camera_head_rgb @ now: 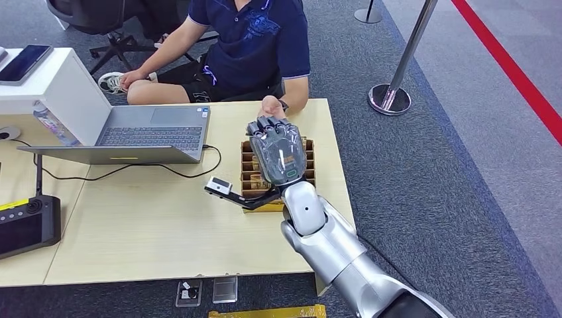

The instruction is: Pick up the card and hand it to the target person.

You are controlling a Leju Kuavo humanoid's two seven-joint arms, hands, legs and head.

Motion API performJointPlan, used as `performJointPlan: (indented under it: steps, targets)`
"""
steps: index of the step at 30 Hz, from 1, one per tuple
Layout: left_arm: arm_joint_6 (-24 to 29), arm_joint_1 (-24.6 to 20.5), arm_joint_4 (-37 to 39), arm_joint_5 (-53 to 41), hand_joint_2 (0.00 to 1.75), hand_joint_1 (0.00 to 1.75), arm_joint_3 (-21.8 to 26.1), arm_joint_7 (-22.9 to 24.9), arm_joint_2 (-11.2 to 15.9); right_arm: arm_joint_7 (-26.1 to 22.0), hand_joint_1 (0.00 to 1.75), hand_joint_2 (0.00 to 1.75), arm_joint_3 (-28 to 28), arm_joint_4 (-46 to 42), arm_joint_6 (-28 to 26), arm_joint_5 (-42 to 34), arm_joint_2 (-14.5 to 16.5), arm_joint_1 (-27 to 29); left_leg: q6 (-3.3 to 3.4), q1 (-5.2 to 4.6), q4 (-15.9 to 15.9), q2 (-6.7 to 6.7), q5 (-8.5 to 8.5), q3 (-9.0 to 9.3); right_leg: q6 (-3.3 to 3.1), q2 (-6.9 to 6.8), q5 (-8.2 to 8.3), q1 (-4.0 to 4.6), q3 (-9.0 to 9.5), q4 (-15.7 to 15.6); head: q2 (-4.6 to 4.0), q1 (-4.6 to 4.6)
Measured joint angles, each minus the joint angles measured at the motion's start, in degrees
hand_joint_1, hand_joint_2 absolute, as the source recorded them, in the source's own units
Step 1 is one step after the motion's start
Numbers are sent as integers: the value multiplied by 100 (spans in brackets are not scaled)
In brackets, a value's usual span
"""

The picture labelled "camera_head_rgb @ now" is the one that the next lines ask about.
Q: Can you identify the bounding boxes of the person's right hand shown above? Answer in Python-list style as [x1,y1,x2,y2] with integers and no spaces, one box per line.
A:
[119,68,149,92]

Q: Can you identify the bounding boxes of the person's left hand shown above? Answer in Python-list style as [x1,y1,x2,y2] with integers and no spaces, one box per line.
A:
[258,95,287,120]

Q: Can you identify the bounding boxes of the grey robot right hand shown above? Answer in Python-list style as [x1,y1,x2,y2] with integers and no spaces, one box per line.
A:
[247,115,308,188]

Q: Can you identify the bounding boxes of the wooden slotted card holder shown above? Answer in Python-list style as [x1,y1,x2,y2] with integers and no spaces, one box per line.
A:
[240,137,317,214]

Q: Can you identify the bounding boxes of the person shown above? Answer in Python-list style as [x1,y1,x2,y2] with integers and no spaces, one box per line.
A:
[97,0,311,119]

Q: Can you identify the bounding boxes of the clear plastic card case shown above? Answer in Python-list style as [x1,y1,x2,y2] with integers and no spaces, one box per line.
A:
[211,275,239,305]
[175,279,204,309]

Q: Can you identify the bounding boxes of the white sneaker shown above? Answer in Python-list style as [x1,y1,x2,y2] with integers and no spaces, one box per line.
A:
[97,71,129,95]

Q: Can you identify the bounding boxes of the grey laptop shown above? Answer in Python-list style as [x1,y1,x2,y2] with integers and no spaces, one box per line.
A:
[17,105,211,166]

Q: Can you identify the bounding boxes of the white box stand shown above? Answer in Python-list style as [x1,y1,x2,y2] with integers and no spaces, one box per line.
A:
[0,47,113,146]

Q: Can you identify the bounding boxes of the black office chair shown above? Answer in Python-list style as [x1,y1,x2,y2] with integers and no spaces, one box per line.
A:
[46,0,221,76]

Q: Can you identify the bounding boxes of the clear plastic water bottle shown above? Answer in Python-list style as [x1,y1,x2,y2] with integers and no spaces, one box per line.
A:
[32,101,83,148]

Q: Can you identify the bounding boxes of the black smartphone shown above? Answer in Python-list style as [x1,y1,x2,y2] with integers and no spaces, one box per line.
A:
[0,44,54,87]

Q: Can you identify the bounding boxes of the yellow cardboard strip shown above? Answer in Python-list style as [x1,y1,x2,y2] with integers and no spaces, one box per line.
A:
[207,304,327,318]

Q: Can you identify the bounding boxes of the black remote controller with antenna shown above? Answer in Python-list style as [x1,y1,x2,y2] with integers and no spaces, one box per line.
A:
[0,153,62,261]

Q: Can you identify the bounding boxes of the red barrier belt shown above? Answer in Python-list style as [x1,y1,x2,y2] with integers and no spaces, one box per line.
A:
[451,0,562,146]

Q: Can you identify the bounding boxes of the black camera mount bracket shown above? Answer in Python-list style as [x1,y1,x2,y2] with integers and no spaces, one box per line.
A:
[203,187,283,211]

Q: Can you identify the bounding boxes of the black laptop cable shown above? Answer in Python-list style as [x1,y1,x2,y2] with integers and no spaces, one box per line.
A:
[9,139,223,182]

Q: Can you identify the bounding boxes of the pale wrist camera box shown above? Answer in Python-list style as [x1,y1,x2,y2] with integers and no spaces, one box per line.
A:
[205,176,233,197]

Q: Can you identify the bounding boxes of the chrome stanchion post with base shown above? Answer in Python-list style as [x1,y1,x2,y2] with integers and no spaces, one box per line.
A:
[368,0,440,117]

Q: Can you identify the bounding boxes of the dark stanchion post with base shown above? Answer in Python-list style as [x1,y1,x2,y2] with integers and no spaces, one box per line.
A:
[353,0,384,25]

